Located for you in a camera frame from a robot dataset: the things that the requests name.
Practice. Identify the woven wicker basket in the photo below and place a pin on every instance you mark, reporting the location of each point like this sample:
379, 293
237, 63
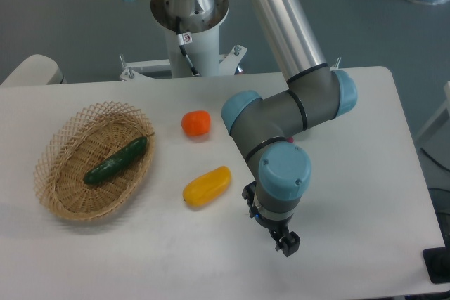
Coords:
88, 138

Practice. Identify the green cucumber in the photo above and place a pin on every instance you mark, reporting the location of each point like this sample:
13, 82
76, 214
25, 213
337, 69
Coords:
117, 162

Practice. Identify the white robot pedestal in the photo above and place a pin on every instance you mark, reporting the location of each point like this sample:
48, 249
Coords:
192, 38

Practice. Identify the yellow bell pepper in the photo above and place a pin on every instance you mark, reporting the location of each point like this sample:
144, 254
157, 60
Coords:
206, 188

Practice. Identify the white table leg frame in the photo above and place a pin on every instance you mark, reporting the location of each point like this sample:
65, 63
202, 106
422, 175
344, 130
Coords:
435, 122

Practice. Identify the orange bell pepper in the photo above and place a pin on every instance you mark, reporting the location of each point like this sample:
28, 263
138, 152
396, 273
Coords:
196, 123

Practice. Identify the black device at edge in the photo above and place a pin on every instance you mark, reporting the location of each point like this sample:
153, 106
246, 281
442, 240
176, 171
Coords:
437, 264

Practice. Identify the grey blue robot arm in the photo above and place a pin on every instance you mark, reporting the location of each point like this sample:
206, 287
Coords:
261, 127

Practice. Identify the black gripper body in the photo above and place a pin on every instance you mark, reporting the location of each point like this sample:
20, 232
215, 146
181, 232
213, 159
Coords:
277, 225

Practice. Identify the white chair back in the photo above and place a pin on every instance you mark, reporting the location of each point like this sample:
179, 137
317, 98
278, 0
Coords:
35, 70

